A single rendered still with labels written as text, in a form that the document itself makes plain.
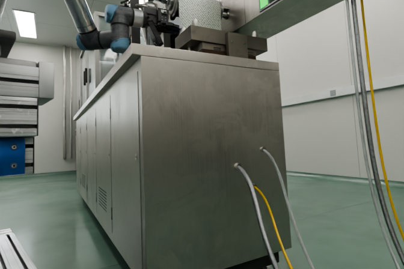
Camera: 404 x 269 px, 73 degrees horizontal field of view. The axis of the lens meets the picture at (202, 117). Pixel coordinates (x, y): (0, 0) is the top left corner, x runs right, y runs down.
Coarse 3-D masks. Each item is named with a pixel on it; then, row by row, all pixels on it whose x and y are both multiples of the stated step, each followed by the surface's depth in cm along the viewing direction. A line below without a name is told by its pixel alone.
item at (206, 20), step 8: (184, 8) 132; (184, 16) 132; (192, 16) 134; (200, 16) 136; (208, 16) 138; (216, 16) 141; (184, 24) 131; (200, 24) 136; (208, 24) 138; (216, 24) 140
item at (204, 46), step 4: (200, 44) 114; (204, 44) 113; (208, 44) 114; (212, 44) 115; (216, 44) 116; (196, 48) 117; (200, 48) 114; (204, 48) 113; (208, 48) 114; (212, 48) 115; (216, 48) 116; (220, 48) 117; (224, 48) 118; (204, 52) 113; (208, 52) 114; (212, 52) 115; (216, 52) 116; (220, 52) 117; (224, 52) 118; (248, 52) 125; (252, 52) 125; (256, 52) 127; (248, 56) 124; (252, 56) 125
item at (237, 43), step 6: (228, 36) 116; (234, 36) 117; (240, 36) 119; (246, 36) 121; (228, 42) 116; (234, 42) 117; (240, 42) 119; (246, 42) 120; (228, 48) 115; (234, 48) 117; (240, 48) 118; (246, 48) 120; (228, 54) 115; (234, 54) 117; (240, 54) 118; (246, 54) 120
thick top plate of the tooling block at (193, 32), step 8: (184, 32) 115; (192, 32) 110; (200, 32) 112; (208, 32) 114; (216, 32) 116; (224, 32) 118; (176, 40) 122; (184, 40) 115; (192, 40) 111; (200, 40) 111; (208, 40) 113; (216, 40) 115; (224, 40) 117; (248, 40) 124; (256, 40) 126; (264, 40) 128; (176, 48) 122; (184, 48) 120; (192, 48) 120; (248, 48) 123; (256, 48) 125; (264, 48) 128
